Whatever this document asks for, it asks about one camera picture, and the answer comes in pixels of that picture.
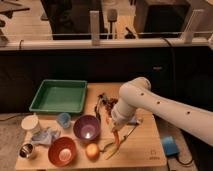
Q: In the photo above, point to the purple bowl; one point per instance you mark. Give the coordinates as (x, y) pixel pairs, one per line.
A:
(87, 128)

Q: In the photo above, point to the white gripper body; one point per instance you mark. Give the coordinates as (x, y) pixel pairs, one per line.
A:
(118, 122)

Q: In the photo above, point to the small metal cup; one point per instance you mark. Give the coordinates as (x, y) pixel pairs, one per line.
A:
(27, 151)

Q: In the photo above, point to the red orange pepper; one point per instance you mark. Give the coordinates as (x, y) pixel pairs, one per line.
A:
(115, 136)

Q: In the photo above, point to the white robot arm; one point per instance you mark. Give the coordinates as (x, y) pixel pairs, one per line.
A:
(137, 93)

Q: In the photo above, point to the green plastic tray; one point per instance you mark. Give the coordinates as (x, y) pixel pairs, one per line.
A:
(57, 96)

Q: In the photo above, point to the white paper cup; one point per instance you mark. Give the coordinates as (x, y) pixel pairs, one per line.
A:
(31, 124)

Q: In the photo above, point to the crumpled blue cloth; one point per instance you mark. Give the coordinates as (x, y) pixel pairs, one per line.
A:
(45, 137)

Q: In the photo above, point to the wooden board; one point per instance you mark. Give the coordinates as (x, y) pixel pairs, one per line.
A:
(142, 149)

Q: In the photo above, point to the red bowl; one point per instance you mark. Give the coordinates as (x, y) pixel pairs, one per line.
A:
(62, 151)

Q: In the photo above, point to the blue plastic cup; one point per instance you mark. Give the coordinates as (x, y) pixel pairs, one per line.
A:
(64, 120)

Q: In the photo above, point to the blue sponge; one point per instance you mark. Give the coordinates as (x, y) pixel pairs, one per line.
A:
(133, 121)

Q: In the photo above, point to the yellow red apple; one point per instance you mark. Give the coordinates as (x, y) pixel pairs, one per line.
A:
(92, 151)

